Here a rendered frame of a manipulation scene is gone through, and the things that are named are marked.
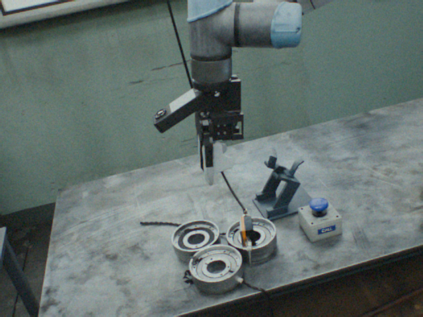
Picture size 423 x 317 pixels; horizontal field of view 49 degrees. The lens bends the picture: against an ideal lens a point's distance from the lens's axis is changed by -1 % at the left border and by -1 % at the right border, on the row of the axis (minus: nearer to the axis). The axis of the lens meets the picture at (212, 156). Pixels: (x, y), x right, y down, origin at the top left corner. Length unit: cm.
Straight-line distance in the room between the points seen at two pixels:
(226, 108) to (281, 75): 180
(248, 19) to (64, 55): 175
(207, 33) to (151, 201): 57
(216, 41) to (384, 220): 54
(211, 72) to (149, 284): 45
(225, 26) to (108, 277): 58
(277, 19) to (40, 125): 196
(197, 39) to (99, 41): 165
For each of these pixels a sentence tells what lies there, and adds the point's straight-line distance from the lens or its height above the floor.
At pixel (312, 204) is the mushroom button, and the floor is 87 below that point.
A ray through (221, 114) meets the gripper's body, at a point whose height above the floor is 111.
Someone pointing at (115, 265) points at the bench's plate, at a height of 80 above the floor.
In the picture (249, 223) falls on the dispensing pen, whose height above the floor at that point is 87.
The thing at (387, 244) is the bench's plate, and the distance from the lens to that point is 101.
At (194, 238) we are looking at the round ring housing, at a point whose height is 82.
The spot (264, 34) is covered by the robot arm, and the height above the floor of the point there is 125.
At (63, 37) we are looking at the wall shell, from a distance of 243.
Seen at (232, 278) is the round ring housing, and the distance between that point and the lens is 91.
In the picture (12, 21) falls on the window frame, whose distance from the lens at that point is 236.
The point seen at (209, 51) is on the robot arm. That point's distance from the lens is 80.
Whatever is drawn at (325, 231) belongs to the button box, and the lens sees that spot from 101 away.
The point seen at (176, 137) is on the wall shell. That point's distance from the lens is 263.
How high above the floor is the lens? 146
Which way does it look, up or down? 29 degrees down
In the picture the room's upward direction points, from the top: 11 degrees counter-clockwise
